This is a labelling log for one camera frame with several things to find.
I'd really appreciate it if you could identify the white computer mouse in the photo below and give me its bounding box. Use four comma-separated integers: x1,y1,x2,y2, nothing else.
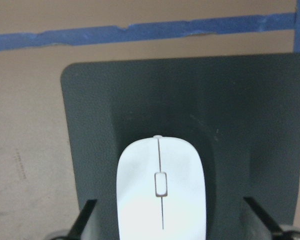
116,135,207,240

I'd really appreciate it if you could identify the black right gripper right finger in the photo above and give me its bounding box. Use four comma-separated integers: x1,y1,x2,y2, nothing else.
242,197,284,240

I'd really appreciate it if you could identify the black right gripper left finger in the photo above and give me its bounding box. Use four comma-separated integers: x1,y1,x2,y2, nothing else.
67,199,98,240

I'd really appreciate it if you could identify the black mousepad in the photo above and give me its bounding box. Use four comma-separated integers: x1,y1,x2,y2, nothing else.
60,53,300,240

